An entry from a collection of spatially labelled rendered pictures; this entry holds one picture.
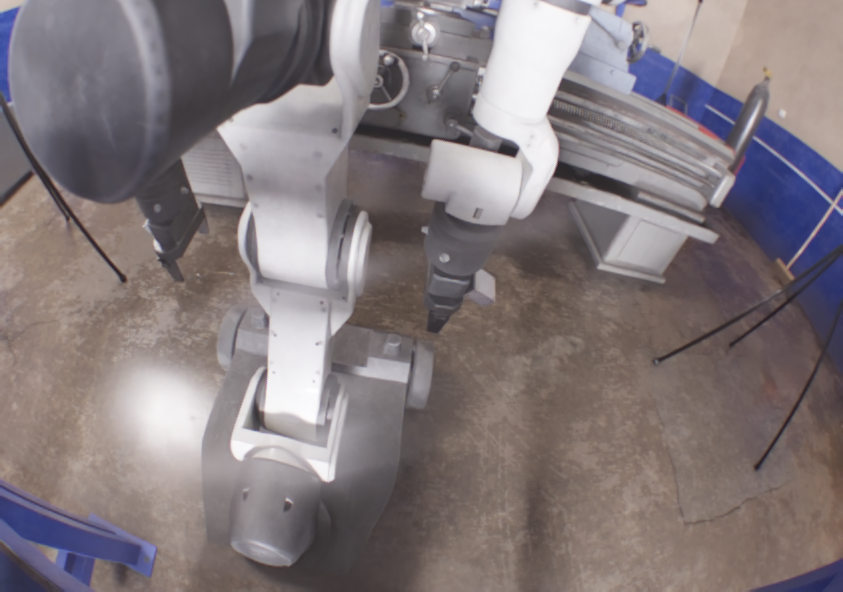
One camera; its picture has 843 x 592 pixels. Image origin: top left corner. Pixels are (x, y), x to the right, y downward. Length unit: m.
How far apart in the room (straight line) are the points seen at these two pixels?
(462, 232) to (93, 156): 0.35
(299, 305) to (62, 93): 0.51
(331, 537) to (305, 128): 0.72
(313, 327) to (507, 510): 0.73
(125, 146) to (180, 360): 1.11
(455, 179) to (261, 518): 0.56
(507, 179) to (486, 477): 0.86
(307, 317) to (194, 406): 0.62
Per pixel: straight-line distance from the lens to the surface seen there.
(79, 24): 0.16
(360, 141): 1.34
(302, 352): 0.64
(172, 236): 0.59
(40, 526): 0.79
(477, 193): 0.37
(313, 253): 0.49
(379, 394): 0.90
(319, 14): 0.26
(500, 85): 0.31
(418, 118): 1.29
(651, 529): 1.34
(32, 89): 0.20
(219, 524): 0.84
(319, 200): 0.42
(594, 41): 1.63
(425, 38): 1.13
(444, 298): 0.50
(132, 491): 1.14
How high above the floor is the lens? 0.97
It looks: 43 degrees down
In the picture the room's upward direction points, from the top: 15 degrees clockwise
